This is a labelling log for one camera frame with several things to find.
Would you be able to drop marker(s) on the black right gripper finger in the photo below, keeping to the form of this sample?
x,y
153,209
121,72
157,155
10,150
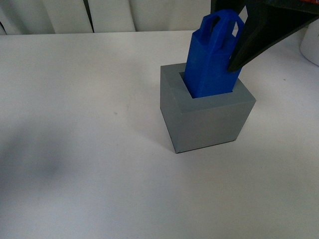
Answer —
x,y
268,22

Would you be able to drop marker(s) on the blue plastic part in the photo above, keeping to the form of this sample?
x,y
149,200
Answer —
x,y
206,72

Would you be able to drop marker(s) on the gray cube base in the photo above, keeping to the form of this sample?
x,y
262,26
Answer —
x,y
195,123

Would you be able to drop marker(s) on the white flower pot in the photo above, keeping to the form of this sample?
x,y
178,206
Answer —
x,y
310,44

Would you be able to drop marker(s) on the gray curtain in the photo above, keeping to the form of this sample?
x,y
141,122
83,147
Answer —
x,y
96,16

